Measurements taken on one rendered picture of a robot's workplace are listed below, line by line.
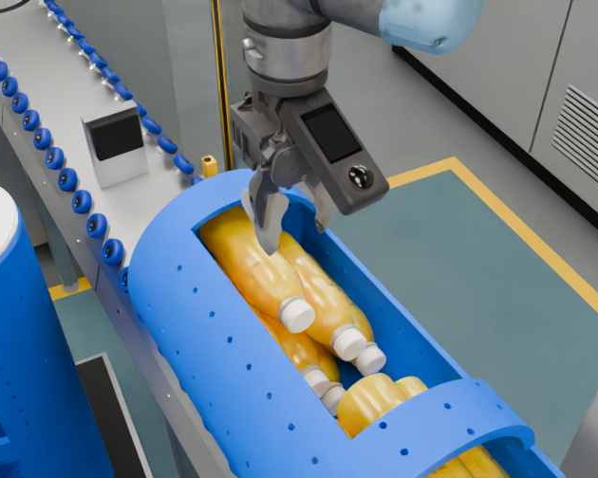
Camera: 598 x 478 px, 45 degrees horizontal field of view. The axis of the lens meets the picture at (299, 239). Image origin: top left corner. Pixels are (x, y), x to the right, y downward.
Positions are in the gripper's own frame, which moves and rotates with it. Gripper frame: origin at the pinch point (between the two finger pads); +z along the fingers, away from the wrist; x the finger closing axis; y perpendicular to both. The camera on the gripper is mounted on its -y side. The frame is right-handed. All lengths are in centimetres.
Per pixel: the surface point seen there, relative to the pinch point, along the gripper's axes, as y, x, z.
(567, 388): 15, -105, 129
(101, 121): 63, 2, 22
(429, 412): -21.2, -1.2, 5.8
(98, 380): 81, 14, 115
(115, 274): 41, 11, 37
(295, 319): -0.4, 0.6, 12.5
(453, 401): -21.3, -4.1, 6.3
